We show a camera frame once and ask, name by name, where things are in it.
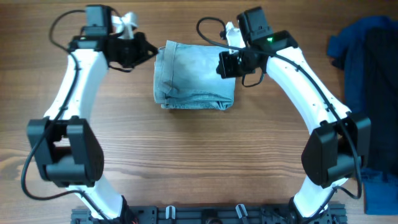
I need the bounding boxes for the light blue denim shorts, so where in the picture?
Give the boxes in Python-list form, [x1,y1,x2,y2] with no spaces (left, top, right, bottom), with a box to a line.
[153,40,235,111]

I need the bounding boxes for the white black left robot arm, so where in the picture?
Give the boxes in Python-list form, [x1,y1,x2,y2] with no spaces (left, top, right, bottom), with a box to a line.
[21,32,157,223]

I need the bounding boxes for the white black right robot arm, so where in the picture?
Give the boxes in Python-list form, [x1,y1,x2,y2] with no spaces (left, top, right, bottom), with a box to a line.
[217,28,371,223]

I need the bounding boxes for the dark blue shirt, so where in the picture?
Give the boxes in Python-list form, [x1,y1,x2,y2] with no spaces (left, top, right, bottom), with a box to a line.
[326,16,397,215]

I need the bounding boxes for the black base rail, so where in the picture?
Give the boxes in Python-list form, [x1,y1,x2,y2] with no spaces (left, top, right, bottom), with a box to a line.
[70,203,348,224]

